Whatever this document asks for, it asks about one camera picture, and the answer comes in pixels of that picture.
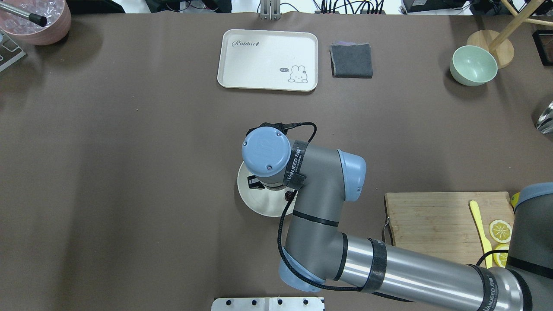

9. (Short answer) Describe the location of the bamboo cutting board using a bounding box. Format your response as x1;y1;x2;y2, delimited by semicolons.
385;192;514;264

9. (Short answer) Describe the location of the grey folded cloth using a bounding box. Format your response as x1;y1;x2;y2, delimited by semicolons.
330;41;374;79

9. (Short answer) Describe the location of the cream rabbit tray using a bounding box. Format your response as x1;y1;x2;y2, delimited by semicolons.
217;29;318;92

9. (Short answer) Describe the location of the wooden mug tree stand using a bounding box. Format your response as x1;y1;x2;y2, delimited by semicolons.
466;0;552;69

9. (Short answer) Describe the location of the lemon slice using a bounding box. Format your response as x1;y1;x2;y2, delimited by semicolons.
493;244;510;268
489;220;513;244

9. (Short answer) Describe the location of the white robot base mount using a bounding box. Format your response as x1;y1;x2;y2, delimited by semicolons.
211;297;326;311

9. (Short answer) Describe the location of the whole yellow lemon far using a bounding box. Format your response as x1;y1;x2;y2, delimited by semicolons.
510;192;520;210

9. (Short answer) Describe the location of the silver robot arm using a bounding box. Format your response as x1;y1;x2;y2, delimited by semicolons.
242;123;552;311

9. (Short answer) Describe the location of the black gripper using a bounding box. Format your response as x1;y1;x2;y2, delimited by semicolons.
245;123;288;190

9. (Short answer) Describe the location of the mint green bowl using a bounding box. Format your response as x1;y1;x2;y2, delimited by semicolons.
449;45;498;86

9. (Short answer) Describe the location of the pink bowl with ice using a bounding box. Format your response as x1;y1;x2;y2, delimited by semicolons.
0;0;71;45

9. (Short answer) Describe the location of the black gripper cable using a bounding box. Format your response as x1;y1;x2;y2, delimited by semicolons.
276;122;411;302

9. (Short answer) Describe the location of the lemon slice lower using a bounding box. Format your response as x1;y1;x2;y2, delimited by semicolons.
493;244;510;268

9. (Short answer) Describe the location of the yellow plastic knife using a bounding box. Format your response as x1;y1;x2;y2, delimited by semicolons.
469;200;493;268

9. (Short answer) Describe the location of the shiny steel scoop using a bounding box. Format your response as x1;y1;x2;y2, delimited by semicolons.
535;101;553;134

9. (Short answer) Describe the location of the lemon slice upper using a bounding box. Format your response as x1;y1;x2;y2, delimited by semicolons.
489;220;513;244

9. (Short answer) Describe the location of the metal scoop black-tipped handle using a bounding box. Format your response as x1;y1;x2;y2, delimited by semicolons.
0;1;48;27

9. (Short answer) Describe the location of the cream round plate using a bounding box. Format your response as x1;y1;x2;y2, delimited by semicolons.
237;162;293;217

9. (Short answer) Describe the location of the white cup rack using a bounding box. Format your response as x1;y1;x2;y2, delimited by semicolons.
0;30;26;72

